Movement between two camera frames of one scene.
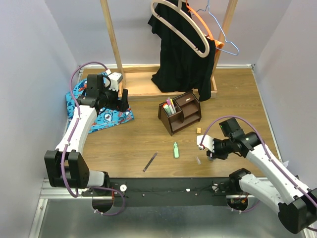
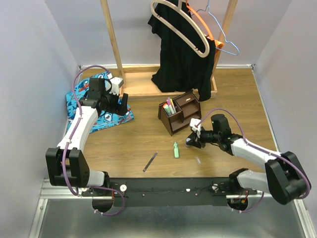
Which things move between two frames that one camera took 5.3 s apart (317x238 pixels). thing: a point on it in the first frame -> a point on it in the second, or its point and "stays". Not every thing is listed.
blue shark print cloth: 106,117 stays
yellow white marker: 173,106 stays
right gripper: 216,154 -> 195,142
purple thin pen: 150,161 stays
